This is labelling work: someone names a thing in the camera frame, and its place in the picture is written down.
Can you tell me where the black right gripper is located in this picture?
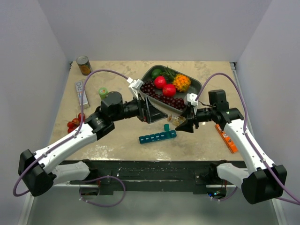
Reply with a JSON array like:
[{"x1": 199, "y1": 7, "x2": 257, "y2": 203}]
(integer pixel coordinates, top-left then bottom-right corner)
[{"x1": 176, "y1": 104, "x2": 216, "y2": 133}]

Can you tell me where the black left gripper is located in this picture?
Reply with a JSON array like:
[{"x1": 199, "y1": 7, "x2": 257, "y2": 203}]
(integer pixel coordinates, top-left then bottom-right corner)
[{"x1": 112, "y1": 93, "x2": 168, "y2": 123}]

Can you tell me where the clear pill bottle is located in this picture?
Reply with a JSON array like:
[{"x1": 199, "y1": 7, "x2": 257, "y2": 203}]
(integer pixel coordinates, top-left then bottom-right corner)
[{"x1": 167, "y1": 114, "x2": 186, "y2": 127}]

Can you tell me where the teal weekly pill organizer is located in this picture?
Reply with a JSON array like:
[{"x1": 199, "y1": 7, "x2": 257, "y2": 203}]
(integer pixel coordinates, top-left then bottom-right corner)
[{"x1": 139, "y1": 124, "x2": 177, "y2": 144}]

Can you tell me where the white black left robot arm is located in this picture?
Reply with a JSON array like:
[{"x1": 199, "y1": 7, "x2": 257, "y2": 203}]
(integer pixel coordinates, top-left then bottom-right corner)
[{"x1": 18, "y1": 91, "x2": 167, "y2": 196}]

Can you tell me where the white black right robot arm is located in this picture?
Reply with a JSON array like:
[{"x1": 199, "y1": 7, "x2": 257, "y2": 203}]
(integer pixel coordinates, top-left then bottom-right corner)
[{"x1": 176, "y1": 90, "x2": 287, "y2": 204}]

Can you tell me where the dark red grape bunch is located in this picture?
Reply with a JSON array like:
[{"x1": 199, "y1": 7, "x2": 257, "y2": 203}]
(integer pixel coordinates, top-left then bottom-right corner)
[{"x1": 140, "y1": 81, "x2": 185, "y2": 110}]

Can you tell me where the red pomegranate right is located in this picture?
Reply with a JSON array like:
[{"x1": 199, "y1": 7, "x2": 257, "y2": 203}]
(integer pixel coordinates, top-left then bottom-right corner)
[{"x1": 162, "y1": 84, "x2": 176, "y2": 97}]

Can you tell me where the red pomegranate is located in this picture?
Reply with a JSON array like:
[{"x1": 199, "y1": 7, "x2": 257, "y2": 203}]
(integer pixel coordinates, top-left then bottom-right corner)
[
  {"x1": 154, "y1": 76, "x2": 167, "y2": 90},
  {"x1": 162, "y1": 84, "x2": 176, "y2": 97}
]

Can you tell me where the grey plastic fruit tray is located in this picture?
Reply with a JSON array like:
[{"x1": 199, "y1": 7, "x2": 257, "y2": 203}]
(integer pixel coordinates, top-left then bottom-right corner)
[{"x1": 141, "y1": 65, "x2": 202, "y2": 112}]

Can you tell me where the red pomegranate left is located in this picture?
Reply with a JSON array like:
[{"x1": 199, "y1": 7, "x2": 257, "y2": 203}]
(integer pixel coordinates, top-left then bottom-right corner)
[{"x1": 154, "y1": 76, "x2": 167, "y2": 90}]

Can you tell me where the orange pineapple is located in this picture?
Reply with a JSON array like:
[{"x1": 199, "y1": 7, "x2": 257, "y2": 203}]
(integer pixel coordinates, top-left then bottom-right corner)
[{"x1": 161, "y1": 67, "x2": 191, "y2": 92}]

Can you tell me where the green lime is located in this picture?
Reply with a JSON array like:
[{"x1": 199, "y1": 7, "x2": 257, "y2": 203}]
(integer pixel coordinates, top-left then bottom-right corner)
[{"x1": 151, "y1": 68, "x2": 162, "y2": 80}]

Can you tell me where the orange cardboard box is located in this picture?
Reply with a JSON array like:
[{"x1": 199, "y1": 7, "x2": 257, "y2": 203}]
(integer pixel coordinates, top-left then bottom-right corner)
[{"x1": 215, "y1": 124, "x2": 238, "y2": 154}]

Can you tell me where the green cylindrical bottle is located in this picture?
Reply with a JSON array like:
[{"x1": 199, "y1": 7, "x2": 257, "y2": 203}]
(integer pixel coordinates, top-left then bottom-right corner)
[{"x1": 98, "y1": 87, "x2": 108, "y2": 100}]

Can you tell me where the silver toothpaste box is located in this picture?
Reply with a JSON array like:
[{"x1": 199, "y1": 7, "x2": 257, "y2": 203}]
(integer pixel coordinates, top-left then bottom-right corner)
[{"x1": 75, "y1": 80, "x2": 90, "y2": 109}]

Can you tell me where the red cherry cluster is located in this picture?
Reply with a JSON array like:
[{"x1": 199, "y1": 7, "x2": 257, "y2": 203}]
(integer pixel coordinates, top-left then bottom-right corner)
[{"x1": 67, "y1": 113, "x2": 85, "y2": 134}]

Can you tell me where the tin food can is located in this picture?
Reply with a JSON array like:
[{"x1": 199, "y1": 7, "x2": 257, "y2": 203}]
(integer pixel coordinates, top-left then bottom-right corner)
[{"x1": 76, "y1": 56, "x2": 92, "y2": 75}]

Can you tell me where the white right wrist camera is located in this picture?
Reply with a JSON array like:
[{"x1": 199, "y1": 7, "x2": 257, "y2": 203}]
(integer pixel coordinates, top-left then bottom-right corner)
[{"x1": 184, "y1": 93, "x2": 198, "y2": 107}]

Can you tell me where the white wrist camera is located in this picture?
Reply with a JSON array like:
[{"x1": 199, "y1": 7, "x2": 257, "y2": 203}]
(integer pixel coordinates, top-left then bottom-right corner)
[
  {"x1": 127, "y1": 77, "x2": 144, "y2": 99},
  {"x1": 184, "y1": 93, "x2": 198, "y2": 107}
]

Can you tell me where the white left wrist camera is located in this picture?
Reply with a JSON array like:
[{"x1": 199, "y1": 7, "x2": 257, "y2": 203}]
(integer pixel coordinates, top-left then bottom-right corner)
[{"x1": 127, "y1": 77, "x2": 144, "y2": 99}]

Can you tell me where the black table front rail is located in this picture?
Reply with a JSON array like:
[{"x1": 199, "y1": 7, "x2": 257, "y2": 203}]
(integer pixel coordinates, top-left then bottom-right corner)
[{"x1": 53, "y1": 159, "x2": 249, "y2": 195}]

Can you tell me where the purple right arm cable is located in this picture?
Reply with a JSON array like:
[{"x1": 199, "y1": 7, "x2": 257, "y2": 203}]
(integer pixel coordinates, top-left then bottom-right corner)
[{"x1": 195, "y1": 72, "x2": 300, "y2": 203}]

